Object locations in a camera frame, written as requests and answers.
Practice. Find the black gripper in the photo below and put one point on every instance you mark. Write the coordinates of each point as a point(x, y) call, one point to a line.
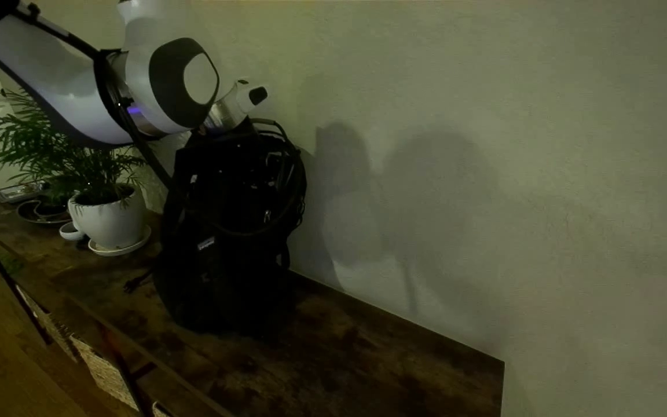
point(244, 154)

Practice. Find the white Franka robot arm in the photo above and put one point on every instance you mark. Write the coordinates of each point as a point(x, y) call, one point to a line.
point(63, 77)

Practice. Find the white ceramic plant pot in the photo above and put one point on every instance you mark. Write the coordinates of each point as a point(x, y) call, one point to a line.
point(109, 219)

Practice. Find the white pot saucer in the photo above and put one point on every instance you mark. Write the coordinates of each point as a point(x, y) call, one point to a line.
point(122, 249)

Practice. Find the small white dish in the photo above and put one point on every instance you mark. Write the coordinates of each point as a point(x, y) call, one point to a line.
point(71, 233)

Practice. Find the green palm houseplant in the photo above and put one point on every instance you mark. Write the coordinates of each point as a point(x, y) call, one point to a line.
point(39, 154)

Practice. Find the dark round saucer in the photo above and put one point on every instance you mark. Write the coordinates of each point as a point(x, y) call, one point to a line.
point(39, 210)

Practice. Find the rustic wooden sideboard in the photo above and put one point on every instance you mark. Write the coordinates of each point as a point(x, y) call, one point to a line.
point(395, 371)

